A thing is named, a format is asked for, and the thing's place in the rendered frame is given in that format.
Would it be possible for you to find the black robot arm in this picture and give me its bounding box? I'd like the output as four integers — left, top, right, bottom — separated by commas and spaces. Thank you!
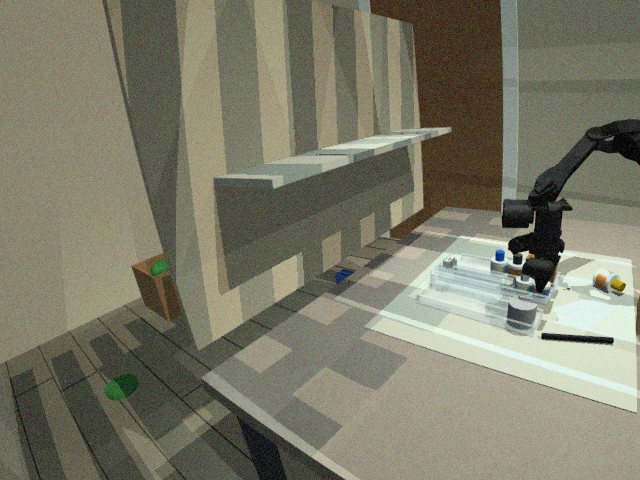
502, 119, 640, 255

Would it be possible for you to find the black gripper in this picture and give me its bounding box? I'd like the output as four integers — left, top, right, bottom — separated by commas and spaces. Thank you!
522, 228, 565, 293

